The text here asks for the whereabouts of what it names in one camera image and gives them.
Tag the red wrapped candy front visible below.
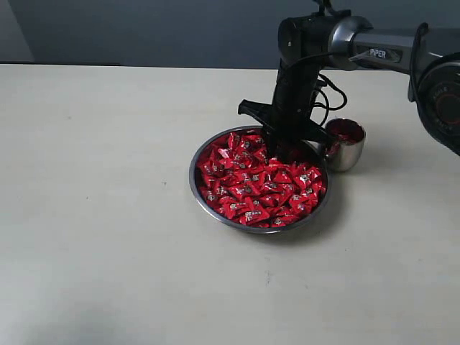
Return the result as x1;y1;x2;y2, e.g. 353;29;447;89
239;208;270;226

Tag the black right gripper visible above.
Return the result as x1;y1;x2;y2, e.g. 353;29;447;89
238;60;334;162

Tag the black camera cable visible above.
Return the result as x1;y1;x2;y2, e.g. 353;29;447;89
287;0;348;125

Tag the round steel bowl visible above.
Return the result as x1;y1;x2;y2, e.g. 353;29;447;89
189;126;329;234

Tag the red candy inside cup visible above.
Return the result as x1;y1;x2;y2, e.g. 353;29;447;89
332;132;362;145

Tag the small steel cup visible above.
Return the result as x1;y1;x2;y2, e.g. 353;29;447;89
319;119;366;173

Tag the red wrapped candy front-left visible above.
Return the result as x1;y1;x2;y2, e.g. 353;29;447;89
219;197;256;219

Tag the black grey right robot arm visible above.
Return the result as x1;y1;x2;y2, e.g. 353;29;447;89
238;10;459;152

